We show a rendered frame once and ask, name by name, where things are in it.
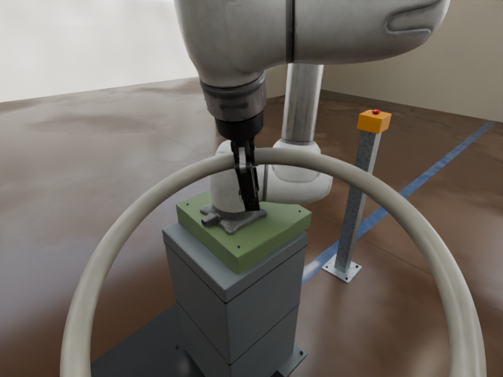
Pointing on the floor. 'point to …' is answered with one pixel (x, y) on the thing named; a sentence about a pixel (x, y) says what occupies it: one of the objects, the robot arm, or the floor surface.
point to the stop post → (347, 267)
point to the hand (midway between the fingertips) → (251, 190)
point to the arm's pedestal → (237, 307)
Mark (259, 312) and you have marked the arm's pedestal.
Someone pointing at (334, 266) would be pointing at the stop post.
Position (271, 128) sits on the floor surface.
